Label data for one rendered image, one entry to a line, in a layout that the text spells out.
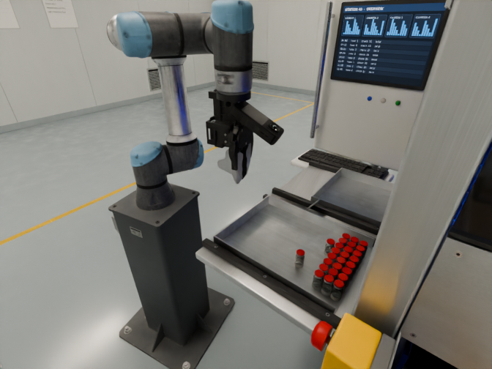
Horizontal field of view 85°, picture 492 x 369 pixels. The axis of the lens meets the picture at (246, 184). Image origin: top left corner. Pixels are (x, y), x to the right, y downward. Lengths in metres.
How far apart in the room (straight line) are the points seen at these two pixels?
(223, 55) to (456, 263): 0.46
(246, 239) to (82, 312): 1.33
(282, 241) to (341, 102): 0.87
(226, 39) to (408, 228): 0.41
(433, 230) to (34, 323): 1.93
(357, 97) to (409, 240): 1.09
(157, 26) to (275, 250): 0.57
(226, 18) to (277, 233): 0.55
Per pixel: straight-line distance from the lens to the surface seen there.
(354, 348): 0.45
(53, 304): 2.05
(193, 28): 0.61
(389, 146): 1.43
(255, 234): 0.79
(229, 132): 0.58
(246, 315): 1.68
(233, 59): 0.54
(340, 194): 1.02
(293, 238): 0.79
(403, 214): 0.37
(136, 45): 0.59
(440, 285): 0.42
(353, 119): 1.44
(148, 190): 1.07
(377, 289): 0.45
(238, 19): 0.54
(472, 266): 0.39
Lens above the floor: 1.40
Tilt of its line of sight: 31 degrees down
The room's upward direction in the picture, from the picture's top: straight up
